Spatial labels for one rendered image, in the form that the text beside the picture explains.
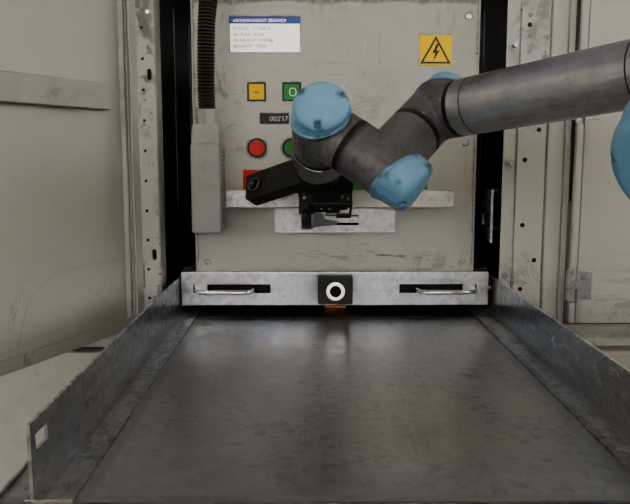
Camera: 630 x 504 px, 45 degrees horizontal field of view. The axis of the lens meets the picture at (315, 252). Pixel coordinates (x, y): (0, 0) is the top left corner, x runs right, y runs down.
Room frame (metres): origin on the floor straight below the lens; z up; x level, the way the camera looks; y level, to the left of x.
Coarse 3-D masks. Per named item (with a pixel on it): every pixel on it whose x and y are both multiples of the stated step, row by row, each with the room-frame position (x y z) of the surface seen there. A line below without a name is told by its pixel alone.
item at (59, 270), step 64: (0, 0) 1.04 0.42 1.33; (64, 0) 1.15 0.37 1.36; (128, 0) 1.25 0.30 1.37; (0, 64) 1.03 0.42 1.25; (64, 64) 1.15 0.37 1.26; (0, 128) 1.02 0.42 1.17; (64, 128) 1.14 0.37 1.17; (0, 192) 1.02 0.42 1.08; (64, 192) 1.14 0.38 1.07; (0, 256) 1.01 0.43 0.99; (64, 256) 1.13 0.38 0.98; (0, 320) 1.01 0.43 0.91; (64, 320) 1.12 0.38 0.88; (128, 320) 1.23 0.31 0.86
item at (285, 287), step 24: (192, 288) 1.30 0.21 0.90; (216, 288) 1.30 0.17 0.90; (240, 288) 1.30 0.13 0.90; (264, 288) 1.30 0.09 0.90; (288, 288) 1.30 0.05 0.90; (312, 288) 1.30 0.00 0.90; (360, 288) 1.30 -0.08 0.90; (384, 288) 1.31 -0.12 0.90; (408, 288) 1.31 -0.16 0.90; (432, 288) 1.31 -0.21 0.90; (456, 288) 1.31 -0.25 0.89; (480, 288) 1.31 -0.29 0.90
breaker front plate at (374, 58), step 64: (192, 0) 1.31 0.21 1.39; (256, 0) 1.32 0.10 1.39; (320, 0) 1.32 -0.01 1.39; (384, 0) 1.32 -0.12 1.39; (448, 0) 1.32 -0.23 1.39; (256, 64) 1.32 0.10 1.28; (320, 64) 1.32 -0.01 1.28; (384, 64) 1.32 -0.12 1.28; (256, 128) 1.32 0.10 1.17; (256, 256) 1.32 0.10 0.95; (320, 256) 1.32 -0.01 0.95; (384, 256) 1.32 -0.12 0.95; (448, 256) 1.32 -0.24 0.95
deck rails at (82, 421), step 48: (144, 336) 1.02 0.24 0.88; (528, 336) 1.08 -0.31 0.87; (576, 336) 0.89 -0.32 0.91; (96, 384) 0.78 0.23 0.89; (144, 384) 0.90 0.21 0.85; (576, 384) 0.88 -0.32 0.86; (624, 384) 0.75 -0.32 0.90; (48, 432) 0.63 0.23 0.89; (96, 432) 0.74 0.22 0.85; (624, 432) 0.74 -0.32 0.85; (48, 480) 0.63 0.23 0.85
